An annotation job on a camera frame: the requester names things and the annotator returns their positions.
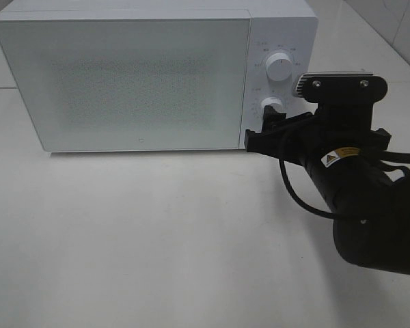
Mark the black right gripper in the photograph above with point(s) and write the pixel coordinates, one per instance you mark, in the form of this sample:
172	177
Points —
345	129

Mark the white timer knob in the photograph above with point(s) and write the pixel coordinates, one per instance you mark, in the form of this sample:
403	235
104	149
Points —
274	102

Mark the white microwave door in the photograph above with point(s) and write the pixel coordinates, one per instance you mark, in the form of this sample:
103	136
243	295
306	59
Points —
96	82

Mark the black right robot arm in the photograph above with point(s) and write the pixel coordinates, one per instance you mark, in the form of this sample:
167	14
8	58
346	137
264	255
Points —
335	166

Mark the upper white power knob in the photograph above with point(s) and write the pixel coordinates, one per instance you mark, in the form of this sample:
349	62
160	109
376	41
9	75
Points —
278	66

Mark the white microwave oven body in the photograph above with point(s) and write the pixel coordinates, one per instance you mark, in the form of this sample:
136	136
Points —
287	26

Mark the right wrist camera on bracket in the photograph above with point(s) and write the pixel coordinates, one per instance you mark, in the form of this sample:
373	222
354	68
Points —
340	88

